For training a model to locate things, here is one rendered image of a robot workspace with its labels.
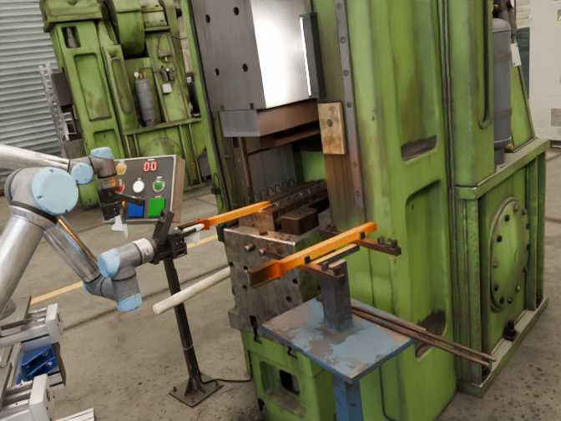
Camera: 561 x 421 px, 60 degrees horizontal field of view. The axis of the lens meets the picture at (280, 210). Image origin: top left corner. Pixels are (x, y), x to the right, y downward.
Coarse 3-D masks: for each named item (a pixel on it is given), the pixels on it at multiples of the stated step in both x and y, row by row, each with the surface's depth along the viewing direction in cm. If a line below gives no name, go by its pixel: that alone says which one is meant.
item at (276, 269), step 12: (360, 228) 144; (372, 228) 145; (336, 240) 137; (348, 240) 140; (300, 252) 132; (312, 252) 132; (324, 252) 135; (264, 264) 125; (276, 264) 126; (288, 264) 128; (300, 264) 130; (252, 276) 122; (264, 276) 124; (276, 276) 126
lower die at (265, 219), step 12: (312, 180) 216; (288, 192) 198; (300, 192) 196; (312, 192) 196; (252, 204) 197; (288, 204) 185; (300, 204) 189; (324, 204) 200; (240, 216) 192; (252, 216) 187; (264, 216) 182; (276, 216) 180; (276, 228) 181
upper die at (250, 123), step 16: (224, 112) 179; (240, 112) 173; (256, 112) 168; (272, 112) 173; (288, 112) 179; (304, 112) 186; (224, 128) 182; (240, 128) 176; (256, 128) 170; (272, 128) 174; (288, 128) 180
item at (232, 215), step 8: (240, 208) 179; (248, 208) 178; (256, 208) 181; (216, 216) 170; (224, 216) 170; (232, 216) 173; (184, 224) 161; (192, 224) 161; (208, 224) 164; (216, 224) 168
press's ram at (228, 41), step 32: (192, 0) 173; (224, 0) 162; (256, 0) 156; (288, 0) 166; (224, 32) 167; (256, 32) 157; (288, 32) 168; (224, 64) 172; (256, 64) 161; (288, 64) 170; (224, 96) 177; (256, 96) 166; (288, 96) 171
